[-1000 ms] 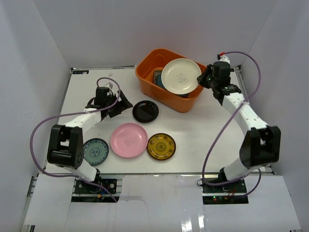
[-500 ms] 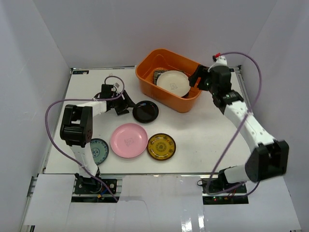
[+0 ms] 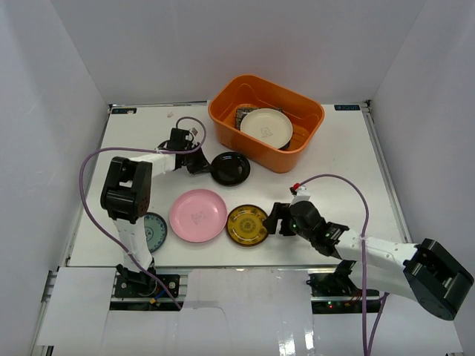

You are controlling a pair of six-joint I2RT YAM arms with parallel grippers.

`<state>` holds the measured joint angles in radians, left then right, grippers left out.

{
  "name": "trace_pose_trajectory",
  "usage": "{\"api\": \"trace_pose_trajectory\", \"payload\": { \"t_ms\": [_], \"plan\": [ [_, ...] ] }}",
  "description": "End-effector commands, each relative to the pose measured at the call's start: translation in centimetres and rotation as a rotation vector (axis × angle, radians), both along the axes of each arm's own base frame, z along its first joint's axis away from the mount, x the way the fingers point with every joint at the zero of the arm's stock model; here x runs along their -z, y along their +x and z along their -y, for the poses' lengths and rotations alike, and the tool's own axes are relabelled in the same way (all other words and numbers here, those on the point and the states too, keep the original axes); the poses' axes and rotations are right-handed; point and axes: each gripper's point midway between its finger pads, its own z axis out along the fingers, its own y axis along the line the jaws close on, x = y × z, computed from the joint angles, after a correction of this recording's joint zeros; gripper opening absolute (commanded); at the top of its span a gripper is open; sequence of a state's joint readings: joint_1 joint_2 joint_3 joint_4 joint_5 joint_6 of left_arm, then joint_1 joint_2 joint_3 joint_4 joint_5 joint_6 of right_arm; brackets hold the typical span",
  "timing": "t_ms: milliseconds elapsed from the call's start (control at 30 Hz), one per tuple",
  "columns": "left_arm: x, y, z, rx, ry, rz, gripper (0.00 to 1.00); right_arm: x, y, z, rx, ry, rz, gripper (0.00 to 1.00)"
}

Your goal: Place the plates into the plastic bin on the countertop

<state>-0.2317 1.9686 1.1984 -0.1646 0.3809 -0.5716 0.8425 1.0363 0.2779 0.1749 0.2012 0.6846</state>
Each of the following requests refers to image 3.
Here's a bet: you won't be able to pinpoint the black round plate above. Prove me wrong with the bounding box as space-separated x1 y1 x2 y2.
211 151 251 186

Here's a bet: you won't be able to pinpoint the yellow patterned round plate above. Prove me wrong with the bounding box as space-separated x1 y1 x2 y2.
225 205 269 248

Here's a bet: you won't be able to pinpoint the pink round plate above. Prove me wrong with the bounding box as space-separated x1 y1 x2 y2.
169 189 228 243

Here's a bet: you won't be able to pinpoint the black floral square plate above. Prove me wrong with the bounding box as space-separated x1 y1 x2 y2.
235 106 283 130

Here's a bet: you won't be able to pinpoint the blue patterned round plate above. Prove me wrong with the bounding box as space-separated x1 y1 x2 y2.
144 212 168 253

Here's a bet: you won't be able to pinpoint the cream round plate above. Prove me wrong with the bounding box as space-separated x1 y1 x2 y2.
240 108 293 150

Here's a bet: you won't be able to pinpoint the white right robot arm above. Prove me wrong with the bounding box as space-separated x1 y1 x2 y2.
263 201 474 321

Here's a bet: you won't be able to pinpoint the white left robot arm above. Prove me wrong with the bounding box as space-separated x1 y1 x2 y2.
100 128 212 296

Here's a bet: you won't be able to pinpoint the orange plastic bin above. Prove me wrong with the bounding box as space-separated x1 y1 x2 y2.
208 75 325 174

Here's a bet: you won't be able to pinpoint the left blue table label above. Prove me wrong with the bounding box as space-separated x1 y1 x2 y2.
111 108 137 115

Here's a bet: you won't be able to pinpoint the blue table label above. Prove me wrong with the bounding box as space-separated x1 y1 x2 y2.
334 104 361 111
111 108 137 115

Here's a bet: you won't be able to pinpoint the right blue table label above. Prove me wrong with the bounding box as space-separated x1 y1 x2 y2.
334 104 361 111

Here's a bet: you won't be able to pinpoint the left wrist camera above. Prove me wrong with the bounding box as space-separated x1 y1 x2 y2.
187 128 199 145

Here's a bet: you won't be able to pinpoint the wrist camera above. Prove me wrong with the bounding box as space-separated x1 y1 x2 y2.
187 128 199 145
290 183 310 205

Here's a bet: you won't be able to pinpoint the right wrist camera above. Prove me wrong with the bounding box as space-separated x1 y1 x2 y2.
290 183 310 205

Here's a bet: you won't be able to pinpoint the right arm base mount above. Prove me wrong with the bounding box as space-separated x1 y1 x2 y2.
306 261 363 315

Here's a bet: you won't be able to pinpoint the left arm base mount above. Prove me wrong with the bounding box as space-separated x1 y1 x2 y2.
109 274 183 312

